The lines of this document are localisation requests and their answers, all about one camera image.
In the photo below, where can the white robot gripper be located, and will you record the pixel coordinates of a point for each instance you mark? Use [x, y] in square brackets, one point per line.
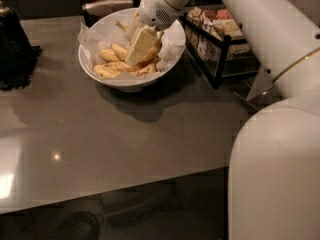
[154, 11]

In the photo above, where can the large spotted yellow banana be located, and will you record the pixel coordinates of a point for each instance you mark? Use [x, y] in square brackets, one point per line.
[121, 51]

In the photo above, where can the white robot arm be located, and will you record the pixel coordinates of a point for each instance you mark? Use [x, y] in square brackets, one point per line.
[274, 170]

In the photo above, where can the white ceramic bowl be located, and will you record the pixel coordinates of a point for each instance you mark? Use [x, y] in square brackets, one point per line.
[140, 84]

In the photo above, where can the front right spotted banana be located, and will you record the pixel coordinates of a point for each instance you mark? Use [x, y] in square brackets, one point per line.
[145, 67]

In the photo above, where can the small yellow banana left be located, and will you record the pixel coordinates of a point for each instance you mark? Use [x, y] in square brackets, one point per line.
[109, 55]

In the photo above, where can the middle spotted banana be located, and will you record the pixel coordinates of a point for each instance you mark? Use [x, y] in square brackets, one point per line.
[121, 67]

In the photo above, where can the front left spotted banana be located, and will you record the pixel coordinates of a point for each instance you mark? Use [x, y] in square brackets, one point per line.
[105, 72]

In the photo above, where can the silver metal container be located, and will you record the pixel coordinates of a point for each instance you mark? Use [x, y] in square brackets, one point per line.
[106, 7]

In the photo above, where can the pink sweetener packets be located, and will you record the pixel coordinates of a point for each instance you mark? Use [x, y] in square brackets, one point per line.
[223, 14]

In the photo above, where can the cream tea packets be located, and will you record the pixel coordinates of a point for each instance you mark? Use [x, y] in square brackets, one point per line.
[231, 28]

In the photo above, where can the black coffee dispenser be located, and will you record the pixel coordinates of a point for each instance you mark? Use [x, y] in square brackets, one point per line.
[15, 47]

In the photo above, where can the black woven mat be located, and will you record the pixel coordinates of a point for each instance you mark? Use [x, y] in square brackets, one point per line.
[21, 76]

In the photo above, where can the black wire condiment rack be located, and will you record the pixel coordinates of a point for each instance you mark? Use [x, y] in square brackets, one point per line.
[219, 59]

